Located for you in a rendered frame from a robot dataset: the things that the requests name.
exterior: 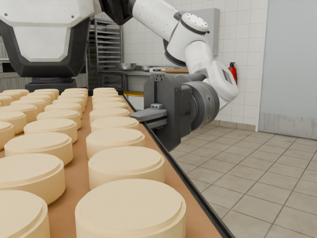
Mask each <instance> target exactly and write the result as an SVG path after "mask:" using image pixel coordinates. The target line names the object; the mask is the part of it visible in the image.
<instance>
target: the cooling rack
mask: <svg viewBox="0 0 317 238"><path fill-rule="evenodd" d="M97 20H99V21H106V22H113V23H115V22H114V21H113V20H107V19H101V18H95V19H94V22H95V25H94V27H95V48H96V68H97V88H99V87H100V82H99V74H98V71H99V61H98V39H97V24H100V25H110V24H106V23H99V22H97ZM88 42H89V40H88ZM88 52H89V70H90V88H91V90H92V86H91V68H90V49H89V43H88Z"/></svg>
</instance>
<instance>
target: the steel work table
mask: <svg viewBox="0 0 317 238"><path fill-rule="evenodd" d="M154 67H172V68H174V69H188V68H187V67H183V68H181V67H177V66H154ZM98 74H100V87H101V88H104V85H103V74H119V75H124V91H127V85H126V75H141V76H151V74H165V75H167V76H174V77H176V76H178V75H187V74H189V73H150V72H144V71H142V70H141V68H140V66H139V65H136V67H135V68H134V69H133V70H131V71H121V70H115V71H98Z"/></svg>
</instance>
